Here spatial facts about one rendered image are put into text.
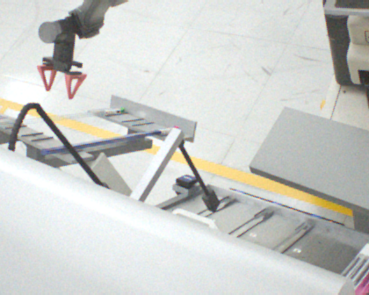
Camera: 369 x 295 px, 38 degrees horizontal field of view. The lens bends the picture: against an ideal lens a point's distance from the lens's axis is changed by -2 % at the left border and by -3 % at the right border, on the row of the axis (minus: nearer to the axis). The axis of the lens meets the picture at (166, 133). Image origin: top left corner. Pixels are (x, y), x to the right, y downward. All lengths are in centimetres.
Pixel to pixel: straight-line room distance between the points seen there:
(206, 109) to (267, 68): 36
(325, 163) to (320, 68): 111
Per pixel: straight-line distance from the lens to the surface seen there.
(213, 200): 93
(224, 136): 250
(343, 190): 155
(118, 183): 163
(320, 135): 166
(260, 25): 294
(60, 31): 142
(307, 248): 125
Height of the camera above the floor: 193
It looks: 47 degrees down
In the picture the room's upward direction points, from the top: 30 degrees counter-clockwise
